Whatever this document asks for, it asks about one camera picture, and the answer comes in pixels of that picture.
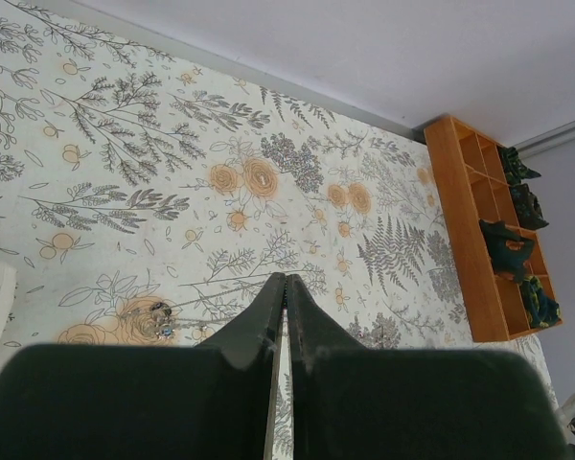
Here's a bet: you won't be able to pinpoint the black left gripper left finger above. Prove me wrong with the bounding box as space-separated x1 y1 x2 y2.
0 273 286 459

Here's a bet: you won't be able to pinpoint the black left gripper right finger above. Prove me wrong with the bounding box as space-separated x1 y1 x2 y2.
285 275 569 459

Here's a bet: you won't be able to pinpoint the crystal drop silver necklace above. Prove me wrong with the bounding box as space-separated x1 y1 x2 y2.
119 282 269 342

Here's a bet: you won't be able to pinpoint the black flower green swirls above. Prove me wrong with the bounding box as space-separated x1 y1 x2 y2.
519 275 561 329

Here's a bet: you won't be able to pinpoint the black flower orange dots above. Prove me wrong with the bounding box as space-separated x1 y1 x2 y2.
479 219 535 284

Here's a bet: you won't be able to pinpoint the floral patterned tablecloth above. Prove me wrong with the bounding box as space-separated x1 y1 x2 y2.
0 0 557 460

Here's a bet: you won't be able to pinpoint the orange wooden divided tray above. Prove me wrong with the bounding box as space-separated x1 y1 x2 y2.
425 116 563 342

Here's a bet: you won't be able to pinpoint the black fabric flower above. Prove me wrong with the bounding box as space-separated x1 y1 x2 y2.
510 183 549 231
498 147 541 186

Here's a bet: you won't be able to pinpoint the black fabric flower top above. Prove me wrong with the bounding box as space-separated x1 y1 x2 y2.
498 147 541 186

